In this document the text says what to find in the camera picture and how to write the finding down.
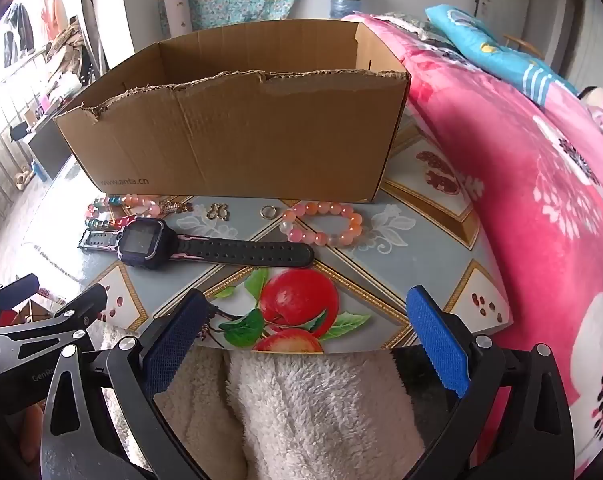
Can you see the black and pink smartwatch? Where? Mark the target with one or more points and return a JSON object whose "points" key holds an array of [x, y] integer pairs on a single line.
{"points": [[141, 240]]}

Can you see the balcony railing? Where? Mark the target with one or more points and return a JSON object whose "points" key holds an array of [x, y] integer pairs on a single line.
{"points": [[1, 160]]}

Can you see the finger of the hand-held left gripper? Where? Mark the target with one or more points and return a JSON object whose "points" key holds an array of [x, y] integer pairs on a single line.
{"points": [[89, 305], [16, 285]]}

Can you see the blue printed pillow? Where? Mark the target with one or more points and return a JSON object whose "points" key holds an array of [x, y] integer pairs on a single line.
{"points": [[481, 45]]}

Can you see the dark hanging jacket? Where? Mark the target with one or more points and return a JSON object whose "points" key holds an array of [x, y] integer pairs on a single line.
{"points": [[17, 32]]}

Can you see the pink floral blanket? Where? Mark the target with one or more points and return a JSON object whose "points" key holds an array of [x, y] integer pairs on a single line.
{"points": [[506, 160]]}

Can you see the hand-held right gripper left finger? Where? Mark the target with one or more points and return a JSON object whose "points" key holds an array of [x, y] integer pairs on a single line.
{"points": [[174, 345]]}

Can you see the person's left hand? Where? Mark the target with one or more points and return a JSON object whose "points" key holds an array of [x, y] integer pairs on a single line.
{"points": [[30, 432]]}

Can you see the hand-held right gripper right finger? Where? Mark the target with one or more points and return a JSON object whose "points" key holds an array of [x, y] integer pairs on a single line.
{"points": [[439, 340]]}

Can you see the gold butterfly pendant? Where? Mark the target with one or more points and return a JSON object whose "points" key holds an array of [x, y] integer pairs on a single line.
{"points": [[212, 210]]}

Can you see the pink hanging garment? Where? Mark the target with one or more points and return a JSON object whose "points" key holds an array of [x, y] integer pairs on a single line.
{"points": [[52, 10]]}

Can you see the brown pile of clothes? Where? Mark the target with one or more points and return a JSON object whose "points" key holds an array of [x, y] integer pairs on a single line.
{"points": [[71, 47]]}

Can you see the small black object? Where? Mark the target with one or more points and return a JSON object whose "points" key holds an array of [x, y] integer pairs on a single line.
{"points": [[19, 131]]}

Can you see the brown cardboard box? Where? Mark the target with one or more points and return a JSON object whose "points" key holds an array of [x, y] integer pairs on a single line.
{"points": [[231, 135]]}

